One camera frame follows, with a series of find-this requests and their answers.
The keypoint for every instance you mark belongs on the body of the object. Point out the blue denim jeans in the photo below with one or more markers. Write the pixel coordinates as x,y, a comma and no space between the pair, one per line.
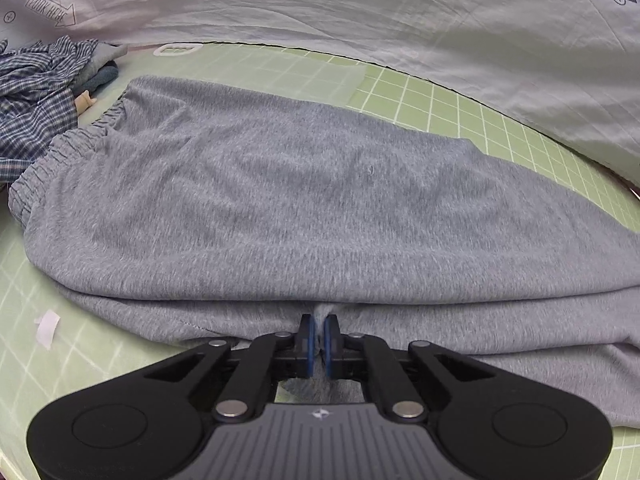
100,77

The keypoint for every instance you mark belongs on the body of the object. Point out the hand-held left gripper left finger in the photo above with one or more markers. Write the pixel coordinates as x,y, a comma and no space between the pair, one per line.
309,350

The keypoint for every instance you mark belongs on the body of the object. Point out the beige garment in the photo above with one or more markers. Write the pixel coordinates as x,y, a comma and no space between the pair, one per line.
82,102

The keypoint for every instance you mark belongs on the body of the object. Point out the grey hoodie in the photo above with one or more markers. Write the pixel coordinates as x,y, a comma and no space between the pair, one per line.
107,52

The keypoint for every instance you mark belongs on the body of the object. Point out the blue plaid shirt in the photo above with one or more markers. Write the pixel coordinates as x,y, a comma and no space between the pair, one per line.
35,110

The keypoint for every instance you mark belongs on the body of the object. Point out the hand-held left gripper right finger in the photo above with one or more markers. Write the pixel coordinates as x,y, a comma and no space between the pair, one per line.
329,350

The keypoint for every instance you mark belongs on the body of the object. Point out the white tape piece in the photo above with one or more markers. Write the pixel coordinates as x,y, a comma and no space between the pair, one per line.
47,330

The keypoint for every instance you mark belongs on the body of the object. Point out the grey sweatpants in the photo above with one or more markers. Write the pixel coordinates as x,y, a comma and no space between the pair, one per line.
300,200

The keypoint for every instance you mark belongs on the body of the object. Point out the green grid mat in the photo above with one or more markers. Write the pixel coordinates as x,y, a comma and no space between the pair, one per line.
500,115

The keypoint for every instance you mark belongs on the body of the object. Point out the white printed sheet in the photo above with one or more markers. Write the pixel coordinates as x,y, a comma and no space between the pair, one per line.
350,10

